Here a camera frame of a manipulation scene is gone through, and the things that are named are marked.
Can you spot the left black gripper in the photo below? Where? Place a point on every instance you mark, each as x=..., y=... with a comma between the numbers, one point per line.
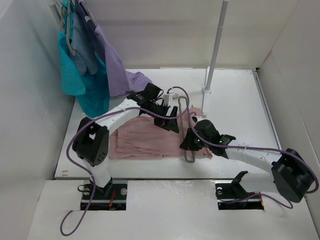
x=169, y=124

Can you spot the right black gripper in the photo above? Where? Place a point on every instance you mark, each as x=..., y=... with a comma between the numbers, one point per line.
x=187, y=143

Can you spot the pink trousers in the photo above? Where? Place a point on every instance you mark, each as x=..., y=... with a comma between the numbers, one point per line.
x=140, y=139

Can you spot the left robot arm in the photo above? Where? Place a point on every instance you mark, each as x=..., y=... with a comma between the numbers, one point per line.
x=92, y=140

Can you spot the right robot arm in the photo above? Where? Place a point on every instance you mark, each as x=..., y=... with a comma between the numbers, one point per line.
x=288, y=174

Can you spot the grey hanger on rack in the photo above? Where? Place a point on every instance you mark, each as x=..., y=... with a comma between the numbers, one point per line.
x=65, y=9

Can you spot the white rack pole with base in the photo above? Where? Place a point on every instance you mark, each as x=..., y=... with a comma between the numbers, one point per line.
x=207, y=89

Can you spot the purple hanging shirt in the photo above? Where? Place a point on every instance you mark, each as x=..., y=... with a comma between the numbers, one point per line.
x=120, y=80

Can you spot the teal hanging shirt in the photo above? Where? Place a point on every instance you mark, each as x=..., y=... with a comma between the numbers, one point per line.
x=91, y=91

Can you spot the blue-grey hanging garment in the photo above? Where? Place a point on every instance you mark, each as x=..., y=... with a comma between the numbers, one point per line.
x=84, y=58

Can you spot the left white rack pole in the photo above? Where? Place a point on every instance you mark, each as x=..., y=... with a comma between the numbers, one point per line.
x=55, y=8

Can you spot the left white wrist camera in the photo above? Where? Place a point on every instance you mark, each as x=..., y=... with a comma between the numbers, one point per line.
x=168, y=97

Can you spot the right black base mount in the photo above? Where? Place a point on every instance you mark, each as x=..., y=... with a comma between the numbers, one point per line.
x=231, y=197

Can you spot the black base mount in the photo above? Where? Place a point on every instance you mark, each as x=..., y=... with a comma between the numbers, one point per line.
x=231, y=197
x=116, y=200

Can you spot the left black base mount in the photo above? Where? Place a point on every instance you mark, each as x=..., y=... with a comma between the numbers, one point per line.
x=116, y=200

